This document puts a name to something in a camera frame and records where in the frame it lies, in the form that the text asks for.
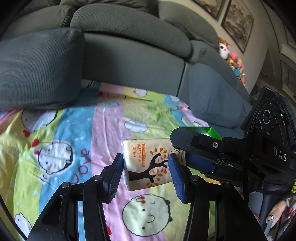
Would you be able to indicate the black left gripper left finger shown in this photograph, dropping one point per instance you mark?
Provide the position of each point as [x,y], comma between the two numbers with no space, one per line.
[111,177]

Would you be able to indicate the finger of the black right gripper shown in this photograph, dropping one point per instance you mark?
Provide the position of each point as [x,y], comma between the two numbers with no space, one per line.
[198,163]
[198,144]

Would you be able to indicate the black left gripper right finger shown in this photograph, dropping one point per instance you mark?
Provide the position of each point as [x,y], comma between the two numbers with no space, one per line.
[180,178]

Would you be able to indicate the orange tree tissue pack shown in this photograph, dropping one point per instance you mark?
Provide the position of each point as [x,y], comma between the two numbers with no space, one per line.
[146,162]

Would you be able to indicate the right hand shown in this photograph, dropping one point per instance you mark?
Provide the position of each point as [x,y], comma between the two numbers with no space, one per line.
[279,218]

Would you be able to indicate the green cardboard box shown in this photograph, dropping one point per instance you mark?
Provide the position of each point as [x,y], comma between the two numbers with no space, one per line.
[208,131]

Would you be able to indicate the colourful cartoon bed sheet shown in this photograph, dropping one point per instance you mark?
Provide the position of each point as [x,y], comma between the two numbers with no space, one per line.
[42,149]

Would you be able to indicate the plush toy pile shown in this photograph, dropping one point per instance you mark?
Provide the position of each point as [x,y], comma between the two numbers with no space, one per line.
[232,60]

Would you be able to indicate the grey sofa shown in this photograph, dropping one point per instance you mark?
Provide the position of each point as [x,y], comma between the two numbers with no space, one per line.
[156,46]

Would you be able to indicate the framed landscape painting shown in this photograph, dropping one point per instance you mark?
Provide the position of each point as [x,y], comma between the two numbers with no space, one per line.
[238,22]

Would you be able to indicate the grey throw pillow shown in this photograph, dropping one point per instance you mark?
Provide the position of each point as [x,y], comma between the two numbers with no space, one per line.
[42,70]

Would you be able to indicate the yellow black striped handle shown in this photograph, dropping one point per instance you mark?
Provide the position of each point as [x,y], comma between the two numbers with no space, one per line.
[293,190]

